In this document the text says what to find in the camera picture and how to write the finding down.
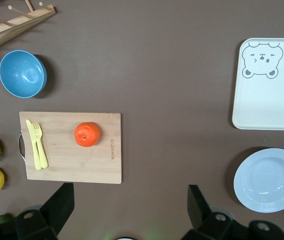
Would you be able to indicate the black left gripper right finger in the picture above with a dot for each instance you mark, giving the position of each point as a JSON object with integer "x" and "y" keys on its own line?
{"x": 199, "y": 207}

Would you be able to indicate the bamboo cutting board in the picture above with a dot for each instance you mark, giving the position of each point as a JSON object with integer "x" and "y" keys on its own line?
{"x": 64, "y": 162}

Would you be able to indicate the yellow plastic fork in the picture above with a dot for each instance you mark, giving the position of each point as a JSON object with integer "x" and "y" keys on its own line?
{"x": 38, "y": 133}

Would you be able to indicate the blue bowl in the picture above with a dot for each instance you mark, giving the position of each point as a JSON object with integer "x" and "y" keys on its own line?
{"x": 19, "y": 72}

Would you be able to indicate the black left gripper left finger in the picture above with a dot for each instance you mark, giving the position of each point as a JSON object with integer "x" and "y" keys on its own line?
{"x": 57, "y": 205}

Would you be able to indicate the orange fruit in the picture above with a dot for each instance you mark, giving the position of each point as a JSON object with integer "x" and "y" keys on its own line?
{"x": 86, "y": 135}

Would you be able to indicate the green lime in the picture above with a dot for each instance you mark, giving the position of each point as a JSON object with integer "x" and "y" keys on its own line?
{"x": 4, "y": 219}

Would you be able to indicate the yellow plastic knife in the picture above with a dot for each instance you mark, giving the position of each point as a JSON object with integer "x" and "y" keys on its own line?
{"x": 30, "y": 127}

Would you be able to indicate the wooden dish rack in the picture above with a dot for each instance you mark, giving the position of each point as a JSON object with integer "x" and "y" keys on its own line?
{"x": 32, "y": 18}

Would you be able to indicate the cream bear print tray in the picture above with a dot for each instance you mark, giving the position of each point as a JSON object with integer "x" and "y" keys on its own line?
{"x": 264, "y": 100}

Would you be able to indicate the white round plate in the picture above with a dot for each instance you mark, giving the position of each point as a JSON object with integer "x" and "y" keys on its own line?
{"x": 264, "y": 180}

